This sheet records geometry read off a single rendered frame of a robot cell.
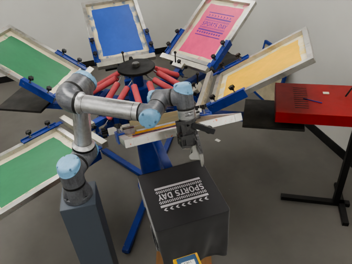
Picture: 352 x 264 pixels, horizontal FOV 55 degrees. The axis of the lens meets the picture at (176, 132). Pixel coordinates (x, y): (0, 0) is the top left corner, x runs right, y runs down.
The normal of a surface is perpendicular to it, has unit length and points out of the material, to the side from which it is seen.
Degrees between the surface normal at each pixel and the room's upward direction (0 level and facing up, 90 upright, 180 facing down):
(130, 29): 32
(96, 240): 90
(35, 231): 0
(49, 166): 0
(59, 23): 90
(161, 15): 90
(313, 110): 0
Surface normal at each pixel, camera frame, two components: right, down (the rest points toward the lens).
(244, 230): -0.07, -0.81
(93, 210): 0.20, 0.56
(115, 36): 0.10, -0.40
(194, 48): -0.42, -0.44
